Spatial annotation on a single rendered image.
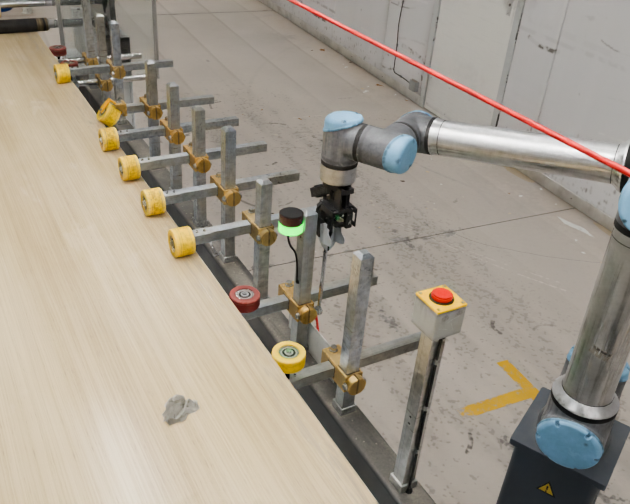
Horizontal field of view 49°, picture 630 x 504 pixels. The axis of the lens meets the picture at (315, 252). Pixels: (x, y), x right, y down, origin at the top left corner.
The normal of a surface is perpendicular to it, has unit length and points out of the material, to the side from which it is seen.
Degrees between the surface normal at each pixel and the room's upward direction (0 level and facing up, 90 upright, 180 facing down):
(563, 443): 95
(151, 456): 0
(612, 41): 90
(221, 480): 0
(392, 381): 0
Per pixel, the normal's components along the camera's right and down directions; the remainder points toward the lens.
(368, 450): 0.07, -0.84
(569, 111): -0.90, 0.17
